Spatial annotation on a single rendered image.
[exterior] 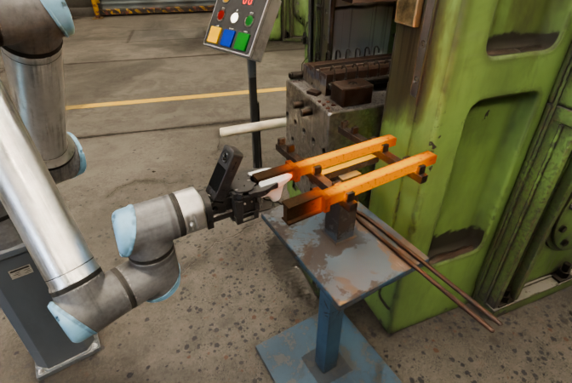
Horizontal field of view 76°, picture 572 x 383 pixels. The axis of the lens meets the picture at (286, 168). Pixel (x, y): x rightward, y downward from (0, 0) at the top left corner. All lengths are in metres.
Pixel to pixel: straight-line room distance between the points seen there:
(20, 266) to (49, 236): 0.68
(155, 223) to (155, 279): 0.13
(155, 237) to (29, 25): 0.46
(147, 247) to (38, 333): 0.95
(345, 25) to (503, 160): 0.79
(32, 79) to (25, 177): 0.29
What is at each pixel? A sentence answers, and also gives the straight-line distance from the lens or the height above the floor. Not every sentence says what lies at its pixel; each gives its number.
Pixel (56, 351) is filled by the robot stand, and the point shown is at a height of 0.10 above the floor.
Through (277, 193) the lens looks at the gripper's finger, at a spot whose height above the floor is 0.91.
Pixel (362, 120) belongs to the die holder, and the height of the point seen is 0.87.
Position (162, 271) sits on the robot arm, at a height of 0.83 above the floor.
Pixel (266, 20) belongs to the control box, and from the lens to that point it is 1.72.
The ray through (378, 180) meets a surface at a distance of 0.83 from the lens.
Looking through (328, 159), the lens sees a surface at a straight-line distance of 0.87.
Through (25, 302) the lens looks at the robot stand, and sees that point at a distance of 1.54.
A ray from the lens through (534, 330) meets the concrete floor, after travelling 1.97.
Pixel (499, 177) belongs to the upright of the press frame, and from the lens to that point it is 1.51.
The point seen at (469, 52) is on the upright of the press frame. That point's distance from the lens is 1.08.
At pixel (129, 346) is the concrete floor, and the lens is 1.76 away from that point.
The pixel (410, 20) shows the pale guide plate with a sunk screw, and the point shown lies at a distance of 1.14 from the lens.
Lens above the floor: 1.39
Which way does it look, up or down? 32 degrees down
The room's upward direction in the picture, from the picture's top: straight up
